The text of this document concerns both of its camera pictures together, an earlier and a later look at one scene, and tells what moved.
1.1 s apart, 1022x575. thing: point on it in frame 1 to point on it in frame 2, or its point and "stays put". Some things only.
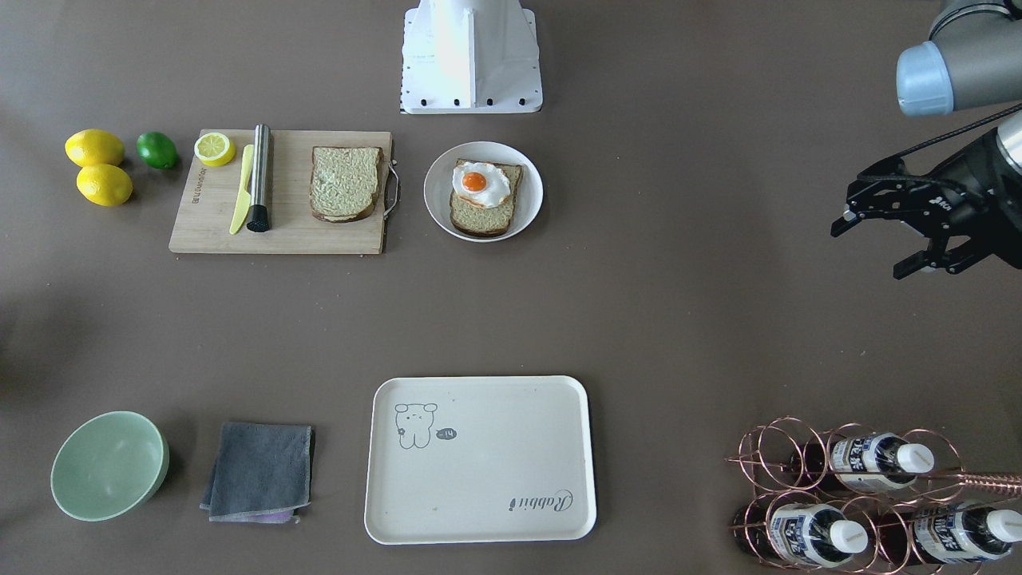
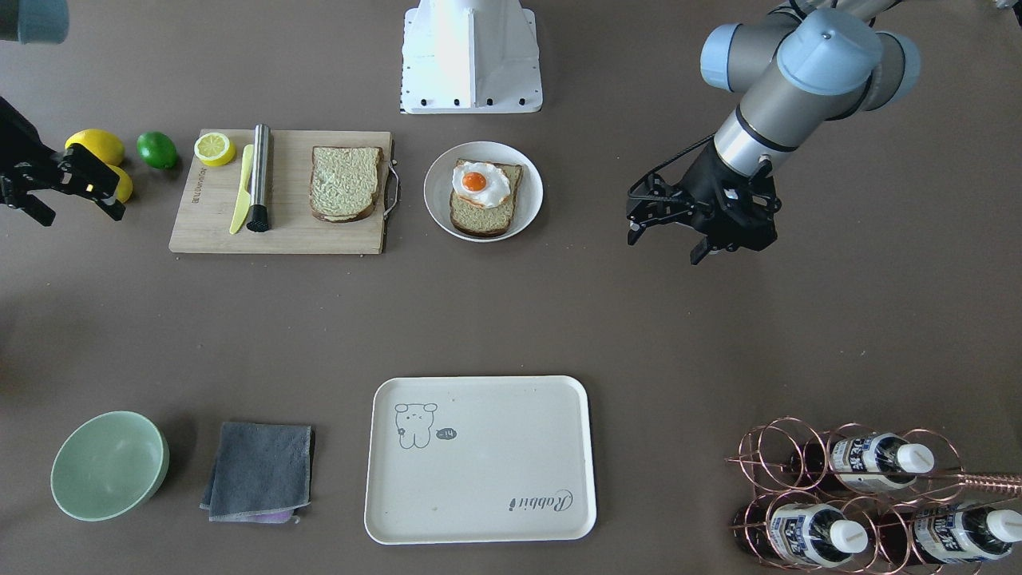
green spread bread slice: x=344 y=182 stays put
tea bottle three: x=960 y=532 stays put
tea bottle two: x=805 y=533 stays put
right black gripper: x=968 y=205 to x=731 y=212
